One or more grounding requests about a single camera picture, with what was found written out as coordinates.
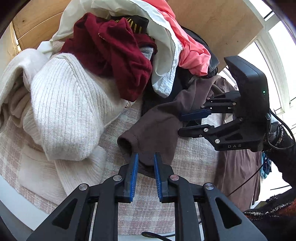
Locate pink plaid blanket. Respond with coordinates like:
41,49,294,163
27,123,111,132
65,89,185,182
0,100,222,235

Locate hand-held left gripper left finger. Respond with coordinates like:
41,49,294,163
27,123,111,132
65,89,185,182
26,153,139,241

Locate cream knit sweater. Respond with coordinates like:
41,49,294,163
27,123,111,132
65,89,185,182
0,47,137,205

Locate black jacket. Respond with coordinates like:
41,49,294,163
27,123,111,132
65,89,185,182
141,25,220,116

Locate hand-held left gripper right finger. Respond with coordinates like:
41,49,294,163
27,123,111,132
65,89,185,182
154,152,267,241

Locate light wooden board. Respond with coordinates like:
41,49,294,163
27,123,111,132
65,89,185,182
166,0,265,72

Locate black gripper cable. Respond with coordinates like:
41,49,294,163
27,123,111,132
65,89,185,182
142,231,177,239
228,110,296,197

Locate pink garment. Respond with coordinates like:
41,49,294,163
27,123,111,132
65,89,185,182
143,0,212,76

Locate brown fleece garment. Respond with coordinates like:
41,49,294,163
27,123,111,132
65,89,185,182
117,74,262,205

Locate person's dark tweed garment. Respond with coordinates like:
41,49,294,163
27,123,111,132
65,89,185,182
243,190,296,241

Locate black garment yellow stripes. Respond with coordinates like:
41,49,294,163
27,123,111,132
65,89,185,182
111,15,149,35

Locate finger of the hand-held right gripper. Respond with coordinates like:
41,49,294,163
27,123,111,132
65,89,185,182
178,116,253,151
179,90,241,122

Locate white shirt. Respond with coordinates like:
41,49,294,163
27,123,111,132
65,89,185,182
37,0,183,98

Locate pine slat panel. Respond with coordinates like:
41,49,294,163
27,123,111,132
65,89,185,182
11,0,72,50

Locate dark red garment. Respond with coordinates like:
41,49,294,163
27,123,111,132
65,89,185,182
60,13,158,102

